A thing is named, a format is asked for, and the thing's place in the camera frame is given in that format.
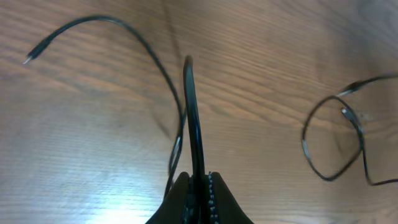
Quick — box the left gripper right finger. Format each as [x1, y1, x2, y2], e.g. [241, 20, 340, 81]
[207, 172, 253, 224]

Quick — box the black usb cable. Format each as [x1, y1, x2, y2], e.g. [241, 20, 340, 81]
[22, 15, 208, 224]

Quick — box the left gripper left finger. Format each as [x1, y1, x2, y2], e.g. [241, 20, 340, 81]
[146, 172, 190, 224]

